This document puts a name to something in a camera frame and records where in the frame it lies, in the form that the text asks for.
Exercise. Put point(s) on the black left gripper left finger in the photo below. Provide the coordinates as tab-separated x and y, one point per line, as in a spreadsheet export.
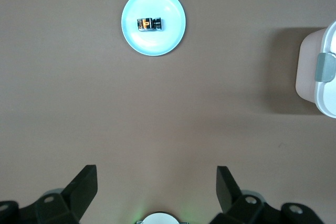
65	205

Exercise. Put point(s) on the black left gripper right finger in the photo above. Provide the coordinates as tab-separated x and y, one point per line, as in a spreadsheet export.
244	208

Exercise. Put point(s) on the white lidded storage box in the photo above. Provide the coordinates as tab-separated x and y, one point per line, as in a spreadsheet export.
323	98

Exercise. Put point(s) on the light blue round plate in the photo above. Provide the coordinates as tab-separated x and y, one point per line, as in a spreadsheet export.
153	43

